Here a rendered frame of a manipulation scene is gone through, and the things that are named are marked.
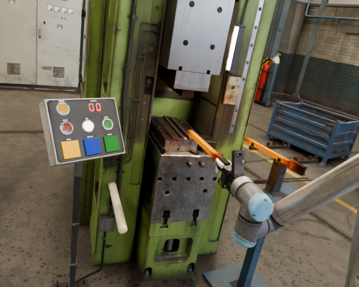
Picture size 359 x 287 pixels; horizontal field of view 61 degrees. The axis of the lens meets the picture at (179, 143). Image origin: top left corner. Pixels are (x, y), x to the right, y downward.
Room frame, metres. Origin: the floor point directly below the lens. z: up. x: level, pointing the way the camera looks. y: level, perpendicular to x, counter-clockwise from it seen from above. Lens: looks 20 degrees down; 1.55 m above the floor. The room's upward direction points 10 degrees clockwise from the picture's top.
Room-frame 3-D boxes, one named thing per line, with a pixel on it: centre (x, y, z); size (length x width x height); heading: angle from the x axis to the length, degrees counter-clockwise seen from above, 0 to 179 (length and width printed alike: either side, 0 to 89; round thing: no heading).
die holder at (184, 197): (1.87, 0.02, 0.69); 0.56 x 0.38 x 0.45; 22
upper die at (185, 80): (1.84, 0.06, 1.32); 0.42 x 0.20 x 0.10; 22
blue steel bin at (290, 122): (5.12, -2.17, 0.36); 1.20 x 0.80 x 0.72; 38
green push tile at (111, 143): (1.35, 0.32, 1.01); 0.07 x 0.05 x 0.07; 137
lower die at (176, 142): (1.84, 0.06, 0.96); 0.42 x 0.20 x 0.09; 22
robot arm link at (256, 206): (0.98, -0.30, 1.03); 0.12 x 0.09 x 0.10; 21
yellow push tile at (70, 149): (1.20, 0.46, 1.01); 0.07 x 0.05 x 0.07; 137
